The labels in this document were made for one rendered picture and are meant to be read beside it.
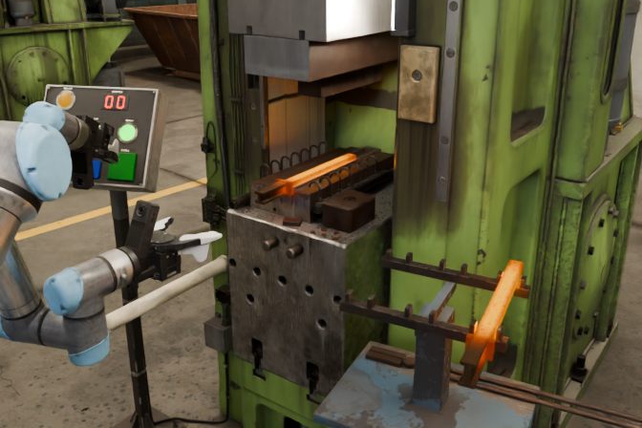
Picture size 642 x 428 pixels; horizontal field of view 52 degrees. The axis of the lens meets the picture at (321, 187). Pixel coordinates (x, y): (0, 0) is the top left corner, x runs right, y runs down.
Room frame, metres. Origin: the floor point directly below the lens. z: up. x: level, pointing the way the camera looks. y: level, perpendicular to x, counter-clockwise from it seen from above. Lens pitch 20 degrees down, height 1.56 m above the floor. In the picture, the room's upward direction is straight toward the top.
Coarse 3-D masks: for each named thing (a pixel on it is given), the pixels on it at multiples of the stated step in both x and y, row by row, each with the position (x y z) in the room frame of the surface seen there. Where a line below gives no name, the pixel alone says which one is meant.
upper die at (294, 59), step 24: (264, 48) 1.60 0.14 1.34; (288, 48) 1.56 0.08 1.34; (312, 48) 1.54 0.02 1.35; (336, 48) 1.61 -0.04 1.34; (360, 48) 1.70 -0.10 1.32; (384, 48) 1.80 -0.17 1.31; (264, 72) 1.60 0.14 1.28; (288, 72) 1.56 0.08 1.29; (312, 72) 1.53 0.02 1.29; (336, 72) 1.61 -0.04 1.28
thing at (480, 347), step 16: (512, 272) 1.19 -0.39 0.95; (512, 288) 1.13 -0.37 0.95; (496, 304) 1.06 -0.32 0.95; (496, 320) 1.01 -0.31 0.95; (480, 336) 0.95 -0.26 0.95; (464, 352) 0.89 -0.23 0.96; (480, 352) 0.89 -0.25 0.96; (464, 368) 0.87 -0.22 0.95; (480, 368) 0.91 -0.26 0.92; (464, 384) 0.87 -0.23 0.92
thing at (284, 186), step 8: (336, 160) 1.75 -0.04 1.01; (344, 160) 1.76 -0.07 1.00; (312, 168) 1.68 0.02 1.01; (320, 168) 1.68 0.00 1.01; (328, 168) 1.69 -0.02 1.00; (296, 176) 1.61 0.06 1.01; (304, 176) 1.61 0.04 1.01; (312, 176) 1.64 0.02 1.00; (272, 184) 1.54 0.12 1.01; (280, 184) 1.54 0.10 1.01; (288, 184) 1.55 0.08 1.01; (256, 192) 1.49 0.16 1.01; (264, 192) 1.48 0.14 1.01; (272, 192) 1.52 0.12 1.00; (280, 192) 1.54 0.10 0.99; (288, 192) 1.55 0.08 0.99; (256, 200) 1.49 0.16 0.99; (264, 200) 1.49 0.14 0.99; (272, 200) 1.50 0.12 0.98
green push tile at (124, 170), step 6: (120, 156) 1.71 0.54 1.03; (126, 156) 1.70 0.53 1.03; (132, 156) 1.70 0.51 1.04; (120, 162) 1.70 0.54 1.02; (126, 162) 1.69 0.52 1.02; (132, 162) 1.69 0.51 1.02; (114, 168) 1.69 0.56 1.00; (120, 168) 1.69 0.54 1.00; (126, 168) 1.69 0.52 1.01; (132, 168) 1.68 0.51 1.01; (108, 174) 1.69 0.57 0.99; (114, 174) 1.68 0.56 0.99; (120, 174) 1.68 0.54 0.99; (126, 174) 1.68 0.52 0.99; (132, 174) 1.68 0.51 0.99; (120, 180) 1.68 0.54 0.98; (126, 180) 1.67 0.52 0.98; (132, 180) 1.67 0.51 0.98
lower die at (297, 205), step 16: (320, 160) 1.80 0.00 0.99; (352, 160) 1.77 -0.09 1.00; (368, 160) 1.80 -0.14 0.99; (384, 160) 1.82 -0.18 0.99; (272, 176) 1.70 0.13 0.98; (288, 176) 1.67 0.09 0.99; (320, 176) 1.64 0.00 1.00; (336, 176) 1.66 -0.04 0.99; (352, 176) 1.68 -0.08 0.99; (304, 192) 1.54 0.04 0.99; (336, 192) 1.62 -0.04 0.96; (272, 208) 1.59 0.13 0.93; (288, 208) 1.56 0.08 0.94; (304, 208) 1.53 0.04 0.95
